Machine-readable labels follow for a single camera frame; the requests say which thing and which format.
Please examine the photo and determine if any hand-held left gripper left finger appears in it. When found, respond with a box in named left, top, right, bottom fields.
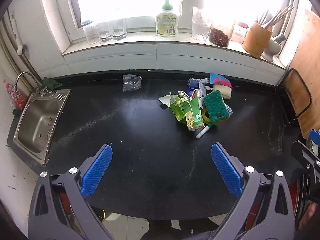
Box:
left=28, top=144, right=118, bottom=240

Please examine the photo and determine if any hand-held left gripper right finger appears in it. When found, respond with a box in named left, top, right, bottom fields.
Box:
left=207, top=142, right=295, bottom=240

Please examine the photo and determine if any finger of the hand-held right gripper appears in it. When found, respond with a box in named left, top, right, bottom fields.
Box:
left=309, top=129, right=320, bottom=155
left=291, top=141, right=320, bottom=178

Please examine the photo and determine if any green drink carton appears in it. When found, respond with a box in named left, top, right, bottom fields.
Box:
left=169, top=92, right=204, bottom=132

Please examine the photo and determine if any blue white plastic wrapper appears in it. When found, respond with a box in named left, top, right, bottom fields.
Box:
left=186, top=77, right=213, bottom=100

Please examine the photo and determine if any crushed clear plastic cup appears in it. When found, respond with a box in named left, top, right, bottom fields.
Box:
left=122, top=74, right=142, bottom=92

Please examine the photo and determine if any white green marker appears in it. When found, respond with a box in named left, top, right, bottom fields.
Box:
left=196, top=122, right=213, bottom=139

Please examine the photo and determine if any yellow tape roll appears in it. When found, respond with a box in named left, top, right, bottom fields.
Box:
left=201, top=108, right=213, bottom=125

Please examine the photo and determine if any green scouring sponge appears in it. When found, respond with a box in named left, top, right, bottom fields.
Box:
left=203, top=90, right=230, bottom=123

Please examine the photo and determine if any white yellow sponge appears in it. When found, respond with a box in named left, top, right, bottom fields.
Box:
left=212, top=83, right=232, bottom=100

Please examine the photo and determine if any stainless steel sink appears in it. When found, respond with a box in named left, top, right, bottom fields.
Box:
left=13, top=89, right=72, bottom=167

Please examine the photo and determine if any wooden cutting board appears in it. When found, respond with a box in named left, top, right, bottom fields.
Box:
left=286, top=9, right=320, bottom=139

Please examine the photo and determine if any blue pink cleaning cloth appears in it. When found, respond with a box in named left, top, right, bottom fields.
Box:
left=209, top=73, right=233, bottom=88

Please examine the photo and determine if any dark green cloth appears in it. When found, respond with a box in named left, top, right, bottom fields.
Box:
left=41, top=77, right=63, bottom=90

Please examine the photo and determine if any grey stone mortar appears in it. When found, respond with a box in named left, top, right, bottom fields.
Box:
left=261, top=33, right=287, bottom=62

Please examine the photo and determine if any bamboo utensil holder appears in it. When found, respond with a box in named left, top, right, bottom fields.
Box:
left=242, top=22, right=273, bottom=58

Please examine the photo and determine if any pink packet by sink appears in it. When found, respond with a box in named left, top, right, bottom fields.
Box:
left=3, top=79, right=27, bottom=109

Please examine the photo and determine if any chrome faucet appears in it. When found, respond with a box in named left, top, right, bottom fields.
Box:
left=14, top=72, right=54, bottom=98

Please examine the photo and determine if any bunch of wooden chopsticks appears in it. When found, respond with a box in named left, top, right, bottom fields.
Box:
left=255, top=4, right=295, bottom=30

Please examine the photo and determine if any red lid plastic jar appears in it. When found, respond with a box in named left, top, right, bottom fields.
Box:
left=230, top=22, right=248, bottom=44

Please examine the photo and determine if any glass jar of red beans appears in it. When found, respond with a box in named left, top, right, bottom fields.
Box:
left=209, top=22, right=234, bottom=47

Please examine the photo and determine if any clear drinking glass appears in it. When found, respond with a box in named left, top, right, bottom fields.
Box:
left=97, top=20, right=113, bottom=42
left=111, top=18, right=128, bottom=40

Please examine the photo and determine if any tall textured glass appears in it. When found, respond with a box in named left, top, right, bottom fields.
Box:
left=192, top=6, right=212, bottom=42

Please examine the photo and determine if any white green dish soap bottle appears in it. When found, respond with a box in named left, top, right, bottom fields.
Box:
left=155, top=0, right=178, bottom=37

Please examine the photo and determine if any black metal frame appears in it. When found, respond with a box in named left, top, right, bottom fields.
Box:
left=280, top=68, right=313, bottom=125

